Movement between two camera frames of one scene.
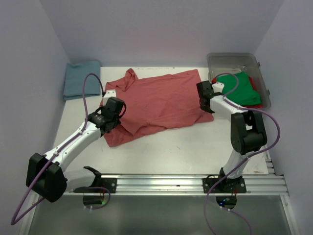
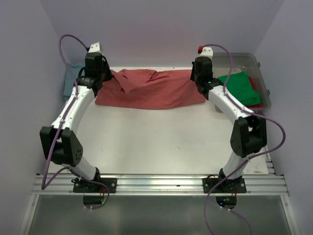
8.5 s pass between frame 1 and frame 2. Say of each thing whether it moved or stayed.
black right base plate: stayed
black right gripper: moved
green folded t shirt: stayed
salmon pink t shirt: moved
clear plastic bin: stayed
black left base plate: stayed
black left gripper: moved
